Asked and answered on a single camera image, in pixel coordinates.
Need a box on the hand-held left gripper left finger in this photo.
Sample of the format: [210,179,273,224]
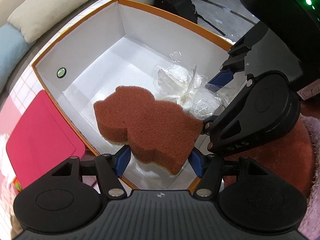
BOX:
[50,145,132,200]

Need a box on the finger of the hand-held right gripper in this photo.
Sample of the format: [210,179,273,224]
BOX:
[201,79,254,155]
[207,36,253,87]

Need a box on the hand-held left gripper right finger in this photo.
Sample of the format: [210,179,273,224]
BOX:
[188,149,269,200]

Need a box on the clear plastic bag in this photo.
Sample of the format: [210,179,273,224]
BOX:
[151,51,229,120]

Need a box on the brown sponge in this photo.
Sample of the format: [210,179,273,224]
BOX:
[93,85,203,177]

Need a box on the orange cardboard box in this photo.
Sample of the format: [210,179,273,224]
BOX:
[32,0,234,190]

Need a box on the white tissue paper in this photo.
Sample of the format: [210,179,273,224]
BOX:
[0,134,17,188]

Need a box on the rust red plush cushion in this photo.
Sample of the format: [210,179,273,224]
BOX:
[222,122,315,200]

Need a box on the red box lid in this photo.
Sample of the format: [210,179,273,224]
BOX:
[6,90,85,189]

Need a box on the pink fuzzy cloth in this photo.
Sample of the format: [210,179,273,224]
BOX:
[297,112,320,240]

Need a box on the checked printed tablecloth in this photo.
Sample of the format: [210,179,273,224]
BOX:
[0,0,140,240]

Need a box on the blue pillow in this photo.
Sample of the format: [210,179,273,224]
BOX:
[0,24,34,93]

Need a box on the beige pillow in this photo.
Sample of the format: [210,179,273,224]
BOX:
[7,0,120,43]

